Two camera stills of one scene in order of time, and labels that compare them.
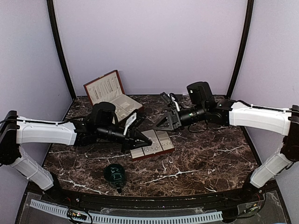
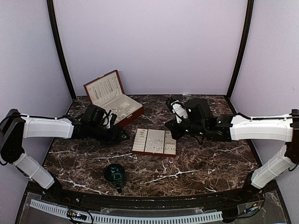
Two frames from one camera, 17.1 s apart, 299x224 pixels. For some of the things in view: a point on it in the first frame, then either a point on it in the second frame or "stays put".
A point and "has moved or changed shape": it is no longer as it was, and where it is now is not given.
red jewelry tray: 161,143 has moved or changed shape
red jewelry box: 109,88 stays put
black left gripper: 131,140 → 116,139
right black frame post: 250,5 stays put
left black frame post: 55,36 stays put
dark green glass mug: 115,174 stays put
